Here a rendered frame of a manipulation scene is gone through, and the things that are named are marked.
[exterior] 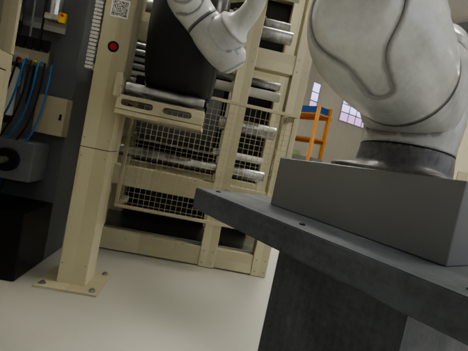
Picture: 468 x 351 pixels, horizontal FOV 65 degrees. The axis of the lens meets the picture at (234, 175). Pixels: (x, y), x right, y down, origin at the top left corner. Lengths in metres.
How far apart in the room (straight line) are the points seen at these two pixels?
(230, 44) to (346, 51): 0.66
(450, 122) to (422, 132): 0.04
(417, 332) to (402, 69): 0.35
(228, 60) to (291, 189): 0.54
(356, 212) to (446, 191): 0.13
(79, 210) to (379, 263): 1.48
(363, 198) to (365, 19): 0.24
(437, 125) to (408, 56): 0.19
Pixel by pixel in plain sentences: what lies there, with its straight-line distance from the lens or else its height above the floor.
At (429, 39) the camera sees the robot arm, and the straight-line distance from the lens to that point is 0.47.
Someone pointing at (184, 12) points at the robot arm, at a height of 1.07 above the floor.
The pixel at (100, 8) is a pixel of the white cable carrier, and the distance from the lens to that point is 1.83.
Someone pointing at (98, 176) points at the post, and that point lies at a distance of 1.70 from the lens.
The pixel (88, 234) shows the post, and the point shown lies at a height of 0.24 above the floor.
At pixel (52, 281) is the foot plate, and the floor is 0.01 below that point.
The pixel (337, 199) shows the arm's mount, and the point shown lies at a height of 0.69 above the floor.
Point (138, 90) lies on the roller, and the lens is 1.60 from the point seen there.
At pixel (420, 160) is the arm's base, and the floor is 0.78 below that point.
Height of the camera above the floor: 0.73
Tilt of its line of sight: 4 degrees down
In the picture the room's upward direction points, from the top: 12 degrees clockwise
